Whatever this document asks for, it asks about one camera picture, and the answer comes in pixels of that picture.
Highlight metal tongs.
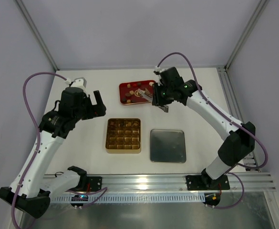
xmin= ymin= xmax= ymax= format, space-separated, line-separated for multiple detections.
xmin=138 ymin=89 xmax=169 ymax=113

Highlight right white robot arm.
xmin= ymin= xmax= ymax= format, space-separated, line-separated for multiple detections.
xmin=152 ymin=67 xmax=256 ymax=189

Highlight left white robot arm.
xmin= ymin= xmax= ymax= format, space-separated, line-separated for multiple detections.
xmin=0 ymin=87 xmax=106 ymax=219

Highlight red chocolate tray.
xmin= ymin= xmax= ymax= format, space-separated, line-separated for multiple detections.
xmin=119 ymin=80 xmax=155 ymax=105

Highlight gold chocolate box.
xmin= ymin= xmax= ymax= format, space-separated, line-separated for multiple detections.
xmin=105 ymin=118 xmax=141 ymax=154

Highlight silver tin lid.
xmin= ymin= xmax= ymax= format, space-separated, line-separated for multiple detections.
xmin=150 ymin=129 xmax=186 ymax=164

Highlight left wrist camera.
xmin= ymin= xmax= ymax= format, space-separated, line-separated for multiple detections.
xmin=71 ymin=77 xmax=87 ymax=91

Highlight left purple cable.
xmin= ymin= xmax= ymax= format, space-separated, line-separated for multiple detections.
xmin=11 ymin=72 xmax=108 ymax=227

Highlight purple cable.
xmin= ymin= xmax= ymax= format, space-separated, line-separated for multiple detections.
xmin=155 ymin=51 xmax=269 ymax=210
xmin=11 ymin=72 xmax=108 ymax=227

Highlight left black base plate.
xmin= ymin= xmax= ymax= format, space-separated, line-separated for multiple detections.
xmin=86 ymin=176 xmax=103 ymax=193

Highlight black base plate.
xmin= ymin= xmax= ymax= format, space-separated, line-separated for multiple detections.
xmin=86 ymin=176 xmax=103 ymax=193
xmin=186 ymin=174 xmax=230 ymax=191

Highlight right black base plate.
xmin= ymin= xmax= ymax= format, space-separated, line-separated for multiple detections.
xmin=186 ymin=174 xmax=230 ymax=191

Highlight slotted cable duct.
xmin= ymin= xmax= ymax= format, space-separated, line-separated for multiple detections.
xmin=51 ymin=192 xmax=205 ymax=204

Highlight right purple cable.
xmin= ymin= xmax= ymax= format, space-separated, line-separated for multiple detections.
xmin=155 ymin=51 xmax=269 ymax=210

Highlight aluminium rail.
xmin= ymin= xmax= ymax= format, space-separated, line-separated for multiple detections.
xmin=43 ymin=173 xmax=277 ymax=191

